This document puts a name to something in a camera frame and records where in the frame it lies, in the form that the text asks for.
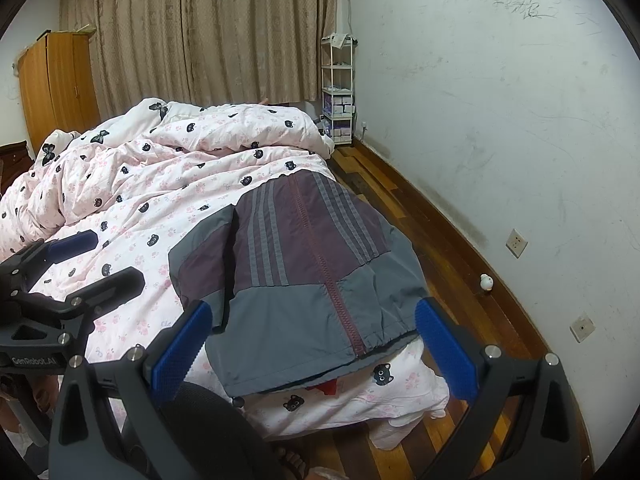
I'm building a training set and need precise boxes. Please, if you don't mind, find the white shelf rack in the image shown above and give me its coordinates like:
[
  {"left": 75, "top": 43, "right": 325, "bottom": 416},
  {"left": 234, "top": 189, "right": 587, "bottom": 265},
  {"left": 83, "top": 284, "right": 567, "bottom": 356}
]
[{"left": 320, "top": 32, "right": 357, "bottom": 145}]

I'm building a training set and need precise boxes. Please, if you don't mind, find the white wall socket lower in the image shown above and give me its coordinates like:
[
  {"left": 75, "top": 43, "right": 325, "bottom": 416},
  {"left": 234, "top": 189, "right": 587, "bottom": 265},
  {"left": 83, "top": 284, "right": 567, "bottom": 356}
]
[{"left": 570, "top": 314, "right": 596, "bottom": 344}]

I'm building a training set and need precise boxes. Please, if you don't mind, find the grey purple zip jacket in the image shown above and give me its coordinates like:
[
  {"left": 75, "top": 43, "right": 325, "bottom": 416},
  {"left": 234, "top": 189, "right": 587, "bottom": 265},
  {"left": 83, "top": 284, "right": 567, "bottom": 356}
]
[{"left": 168, "top": 170, "right": 426, "bottom": 398}]

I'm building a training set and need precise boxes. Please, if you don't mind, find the pink cat print duvet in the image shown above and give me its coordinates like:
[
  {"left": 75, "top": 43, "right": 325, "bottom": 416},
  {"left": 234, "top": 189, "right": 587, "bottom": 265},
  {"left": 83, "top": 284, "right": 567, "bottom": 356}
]
[{"left": 1, "top": 98, "right": 450, "bottom": 450}]

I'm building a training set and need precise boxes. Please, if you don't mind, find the beige curtain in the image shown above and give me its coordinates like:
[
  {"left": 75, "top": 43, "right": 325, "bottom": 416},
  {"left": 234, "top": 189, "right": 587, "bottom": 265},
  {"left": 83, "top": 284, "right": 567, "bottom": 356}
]
[{"left": 60, "top": 0, "right": 336, "bottom": 118}]

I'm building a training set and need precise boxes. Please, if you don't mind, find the white wall socket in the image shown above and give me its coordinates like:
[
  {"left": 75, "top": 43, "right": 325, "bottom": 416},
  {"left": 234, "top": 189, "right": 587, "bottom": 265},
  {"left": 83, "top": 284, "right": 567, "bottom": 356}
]
[
  {"left": 506, "top": 229, "right": 528, "bottom": 259},
  {"left": 570, "top": 314, "right": 596, "bottom": 344}
]

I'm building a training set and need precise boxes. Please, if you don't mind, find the orange wooden wardrobe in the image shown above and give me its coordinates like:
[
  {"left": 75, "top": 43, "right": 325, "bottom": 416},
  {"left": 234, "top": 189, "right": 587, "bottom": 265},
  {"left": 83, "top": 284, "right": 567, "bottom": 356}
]
[{"left": 16, "top": 32, "right": 101, "bottom": 151}]

